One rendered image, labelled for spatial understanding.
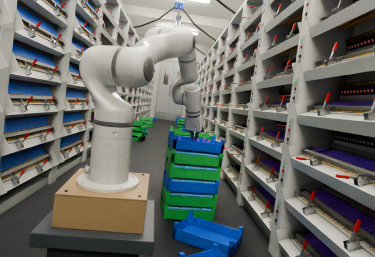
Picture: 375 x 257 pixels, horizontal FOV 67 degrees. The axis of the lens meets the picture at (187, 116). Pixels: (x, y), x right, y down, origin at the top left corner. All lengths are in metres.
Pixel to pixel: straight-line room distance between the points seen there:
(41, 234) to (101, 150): 0.26
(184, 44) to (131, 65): 0.38
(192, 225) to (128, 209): 0.86
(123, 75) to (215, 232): 1.06
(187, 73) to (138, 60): 0.64
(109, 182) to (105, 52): 0.38
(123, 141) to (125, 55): 0.25
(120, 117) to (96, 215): 0.28
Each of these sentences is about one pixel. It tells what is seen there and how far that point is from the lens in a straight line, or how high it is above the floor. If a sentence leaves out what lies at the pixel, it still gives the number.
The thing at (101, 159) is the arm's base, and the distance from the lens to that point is 0.88.
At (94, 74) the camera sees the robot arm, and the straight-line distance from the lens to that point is 0.89.
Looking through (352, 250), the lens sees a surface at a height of 0.30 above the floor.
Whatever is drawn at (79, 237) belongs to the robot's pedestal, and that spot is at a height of 0.28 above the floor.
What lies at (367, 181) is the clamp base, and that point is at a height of 0.50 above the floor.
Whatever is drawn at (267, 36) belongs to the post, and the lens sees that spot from 2.10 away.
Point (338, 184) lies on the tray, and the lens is 1.06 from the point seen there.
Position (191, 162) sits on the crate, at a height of 0.33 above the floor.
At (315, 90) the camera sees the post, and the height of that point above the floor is 0.79.
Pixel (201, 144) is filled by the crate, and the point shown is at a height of 0.44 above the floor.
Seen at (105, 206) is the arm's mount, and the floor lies 0.35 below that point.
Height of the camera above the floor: 0.66
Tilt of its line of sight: 2 degrees down
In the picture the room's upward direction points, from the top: 8 degrees clockwise
